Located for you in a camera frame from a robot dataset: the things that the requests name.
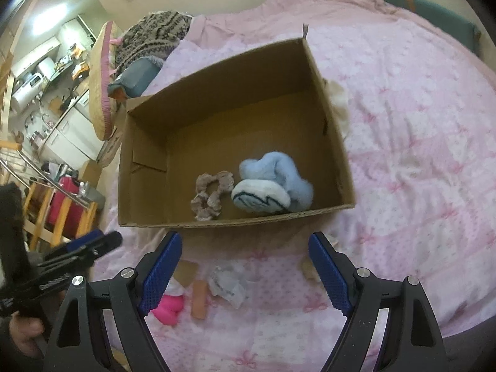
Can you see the person's left hand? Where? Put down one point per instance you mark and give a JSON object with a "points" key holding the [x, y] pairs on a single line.
{"points": [[24, 331]]}

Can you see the beige knitted scrunchie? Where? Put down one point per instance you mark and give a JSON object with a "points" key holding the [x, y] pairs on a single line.
{"points": [[202, 201]]}

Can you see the teal cushion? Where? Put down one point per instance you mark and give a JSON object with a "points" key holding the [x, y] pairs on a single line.
{"points": [[438, 11]]}

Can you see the peach foam stick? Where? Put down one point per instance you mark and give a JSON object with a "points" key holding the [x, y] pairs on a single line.
{"points": [[199, 298]]}

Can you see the white kitchen appliance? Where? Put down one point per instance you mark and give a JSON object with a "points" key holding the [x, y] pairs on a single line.
{"points": [[27, 87]]}

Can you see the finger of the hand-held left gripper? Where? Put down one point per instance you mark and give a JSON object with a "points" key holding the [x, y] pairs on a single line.
{"points": [[85, 240], [110, 240]]}

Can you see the wooden rack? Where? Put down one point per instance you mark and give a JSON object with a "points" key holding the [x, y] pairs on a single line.
{"points": [[38, 217]]}

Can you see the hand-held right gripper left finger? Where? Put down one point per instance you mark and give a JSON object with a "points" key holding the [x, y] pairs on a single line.
{"points": [[162, 275]]}

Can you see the grey patterned knit sweater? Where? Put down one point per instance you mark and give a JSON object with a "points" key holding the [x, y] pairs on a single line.
{"points": [[151, 37]]}

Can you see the beige pillow with pink trim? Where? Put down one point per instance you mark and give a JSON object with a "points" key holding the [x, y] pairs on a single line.
{"points": [[101, 85]]}

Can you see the red suitcase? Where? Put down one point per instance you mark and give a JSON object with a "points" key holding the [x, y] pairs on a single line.
{"points": [[62, 205]]}

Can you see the light blue plush slipper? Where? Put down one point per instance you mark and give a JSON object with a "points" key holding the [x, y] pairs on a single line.
{"points": [[286, 180]]}

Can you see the blue grey plush cushion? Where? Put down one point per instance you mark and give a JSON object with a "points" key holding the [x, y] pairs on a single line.
{"points": [[133, 79]]}

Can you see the pink patterned blanket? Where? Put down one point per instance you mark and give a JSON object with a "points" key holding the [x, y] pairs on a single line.
{"points": [[407, 124]]}

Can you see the white kitchen cabinet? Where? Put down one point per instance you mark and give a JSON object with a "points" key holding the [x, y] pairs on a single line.
{"points": [[73, 135]]}

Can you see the brown cardboard box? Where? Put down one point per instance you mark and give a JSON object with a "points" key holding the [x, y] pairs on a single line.
{"points": [[232, 124]]}

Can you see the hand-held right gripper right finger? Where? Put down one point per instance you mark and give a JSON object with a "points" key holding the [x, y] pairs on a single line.
{"points": [[329, 275]]}

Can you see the metal rail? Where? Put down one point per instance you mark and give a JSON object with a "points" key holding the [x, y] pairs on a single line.
{"points": [[35, 170]]}

